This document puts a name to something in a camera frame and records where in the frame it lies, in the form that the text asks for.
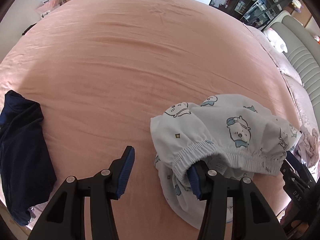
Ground pastel plush toy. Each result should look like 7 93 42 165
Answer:
291 0 304 12

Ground cartoon print pajama pants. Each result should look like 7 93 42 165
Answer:
150 94 302 230

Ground pale printed cloth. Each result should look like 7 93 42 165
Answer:
292 125 320 168

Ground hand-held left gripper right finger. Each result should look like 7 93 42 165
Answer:
186 161 280 240

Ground pink quilt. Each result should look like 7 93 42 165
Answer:
244 24 320 135

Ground pink gift bag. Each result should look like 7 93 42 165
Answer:
35 0 62 19

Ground black glass display cabinet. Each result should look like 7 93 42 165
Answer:
209 0 303 28

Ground grey padded headboard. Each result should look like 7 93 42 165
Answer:
262 10 320 110

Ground black cloth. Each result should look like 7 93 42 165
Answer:
21 23 38 35

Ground bed with pink sheet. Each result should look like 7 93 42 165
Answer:
0 0 310 240

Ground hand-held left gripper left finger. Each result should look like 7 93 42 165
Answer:
27 145 136 240

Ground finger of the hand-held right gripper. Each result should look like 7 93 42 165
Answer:
280 152 316 205

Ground white plush toy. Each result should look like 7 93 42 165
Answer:
264 28 288 53

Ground navy garment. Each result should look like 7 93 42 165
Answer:
0 90 57 227

